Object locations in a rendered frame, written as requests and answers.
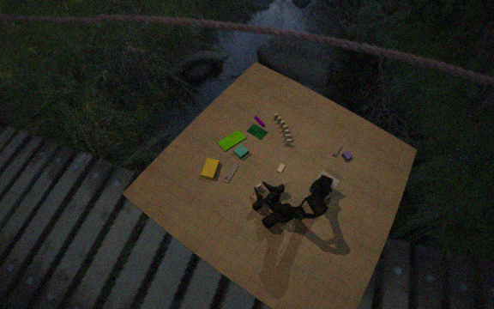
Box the teal rectangular block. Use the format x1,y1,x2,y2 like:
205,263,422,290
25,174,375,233
233,144,249,160

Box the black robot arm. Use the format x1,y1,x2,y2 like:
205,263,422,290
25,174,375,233
262,174,333,229

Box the green flat rectangular block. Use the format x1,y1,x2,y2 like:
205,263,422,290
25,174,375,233
217,130,246,152

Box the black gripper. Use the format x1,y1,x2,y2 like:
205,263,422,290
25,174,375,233
252,182,286,211

